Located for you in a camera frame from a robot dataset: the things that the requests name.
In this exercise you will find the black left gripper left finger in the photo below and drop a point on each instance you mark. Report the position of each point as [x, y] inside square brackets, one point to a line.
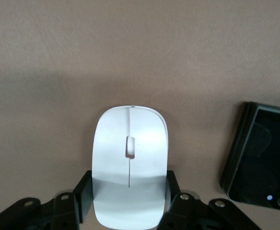
[46, 215]

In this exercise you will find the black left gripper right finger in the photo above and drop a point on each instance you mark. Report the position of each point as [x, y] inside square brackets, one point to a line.
[195, 215]

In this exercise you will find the black phone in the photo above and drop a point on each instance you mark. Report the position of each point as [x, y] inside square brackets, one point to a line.
[262, 155]

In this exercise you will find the white computer mouse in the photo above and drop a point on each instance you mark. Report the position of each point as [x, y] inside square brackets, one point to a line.
[130, 124]

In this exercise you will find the brown table cover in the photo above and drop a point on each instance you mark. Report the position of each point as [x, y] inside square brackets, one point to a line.
[58, 72]

